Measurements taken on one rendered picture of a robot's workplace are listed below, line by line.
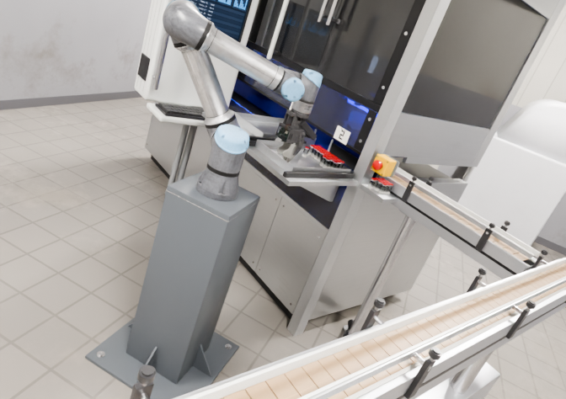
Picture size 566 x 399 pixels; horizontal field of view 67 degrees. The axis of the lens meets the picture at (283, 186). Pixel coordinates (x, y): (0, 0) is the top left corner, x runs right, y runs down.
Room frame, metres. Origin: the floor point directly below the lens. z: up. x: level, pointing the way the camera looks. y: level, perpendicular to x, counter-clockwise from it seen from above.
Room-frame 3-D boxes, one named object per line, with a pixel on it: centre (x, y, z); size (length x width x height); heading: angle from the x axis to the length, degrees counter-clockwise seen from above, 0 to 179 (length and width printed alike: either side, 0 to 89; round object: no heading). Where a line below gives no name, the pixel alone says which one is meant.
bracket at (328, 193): (1.73, -0.11, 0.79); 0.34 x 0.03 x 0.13; 135
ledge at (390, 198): (1.77, -0.41, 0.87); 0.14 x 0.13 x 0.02; 135
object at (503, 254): (1.65, -0.67, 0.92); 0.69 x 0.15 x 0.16; 45
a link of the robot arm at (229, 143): (1.40, 0.22, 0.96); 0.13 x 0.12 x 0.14; 19
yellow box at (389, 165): (1.75, -0.37, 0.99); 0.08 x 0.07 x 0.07; 135
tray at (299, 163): (1.78, -0.04, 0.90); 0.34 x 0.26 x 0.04; 135
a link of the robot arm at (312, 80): (1.60, 0.04, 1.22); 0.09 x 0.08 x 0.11; 109
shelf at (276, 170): (1.91, 0.06, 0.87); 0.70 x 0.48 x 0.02; 45
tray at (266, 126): (2.08, 0.14, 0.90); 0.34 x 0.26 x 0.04; 135
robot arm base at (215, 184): (1.40, 0.22, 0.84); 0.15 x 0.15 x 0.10
